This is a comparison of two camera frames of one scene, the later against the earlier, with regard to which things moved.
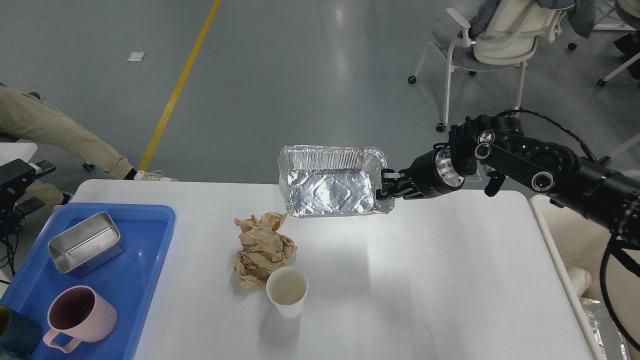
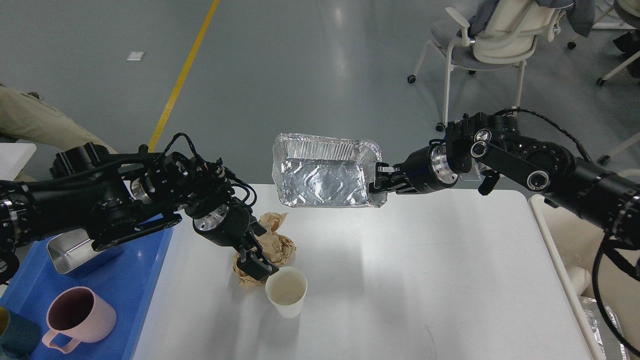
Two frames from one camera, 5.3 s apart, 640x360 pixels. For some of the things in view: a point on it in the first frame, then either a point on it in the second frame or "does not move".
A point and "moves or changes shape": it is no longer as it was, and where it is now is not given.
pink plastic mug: x=79 y=312 does not move
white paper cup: x=287 y=287 does not move
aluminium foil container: x=319 y=180 moves or changes shape
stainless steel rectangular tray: x=76 y=252 does not move
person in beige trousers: x=29 y=116 does not move
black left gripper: x=12 y=176 to x=231 y=225
